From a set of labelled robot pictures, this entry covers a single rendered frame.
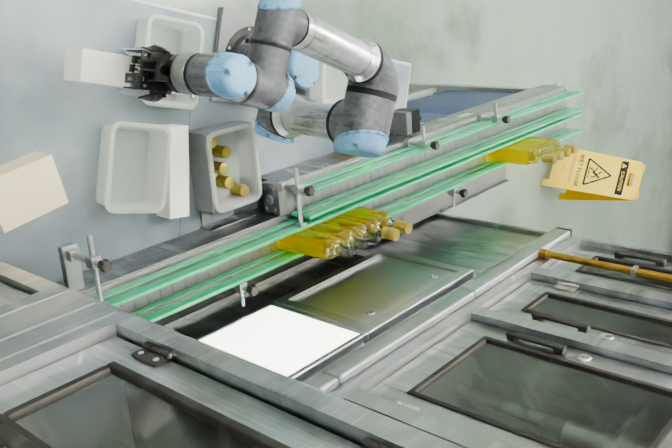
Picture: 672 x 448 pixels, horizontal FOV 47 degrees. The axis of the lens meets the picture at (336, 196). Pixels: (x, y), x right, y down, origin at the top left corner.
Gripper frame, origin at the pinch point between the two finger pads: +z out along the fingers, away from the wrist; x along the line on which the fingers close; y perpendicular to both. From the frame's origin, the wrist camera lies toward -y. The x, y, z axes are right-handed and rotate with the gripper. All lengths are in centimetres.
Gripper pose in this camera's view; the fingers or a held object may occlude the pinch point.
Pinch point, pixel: (131, 72)
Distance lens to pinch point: 160.5
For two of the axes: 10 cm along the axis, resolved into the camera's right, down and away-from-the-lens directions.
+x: -1.0, 9.9, 0.8
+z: -7.4, -1.3, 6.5
